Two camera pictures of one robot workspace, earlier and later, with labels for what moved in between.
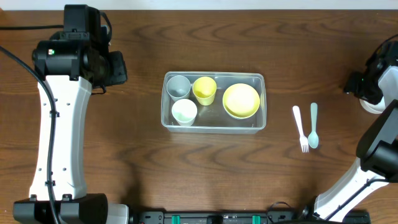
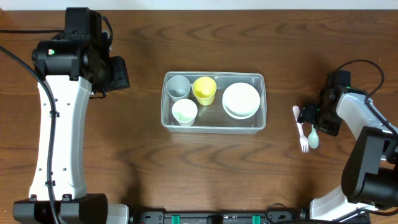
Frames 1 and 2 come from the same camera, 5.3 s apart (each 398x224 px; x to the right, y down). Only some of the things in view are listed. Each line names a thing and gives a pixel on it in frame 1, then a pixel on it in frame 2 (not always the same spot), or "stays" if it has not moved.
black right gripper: x=354 y=84 to x=314 y=116
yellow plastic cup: x=204 y=89 stays
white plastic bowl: x=377 y=109 to x=240 y=101
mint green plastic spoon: x=313 y=139 stays
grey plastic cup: x=178 y=88 stays
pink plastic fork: x=303 y=139 stays
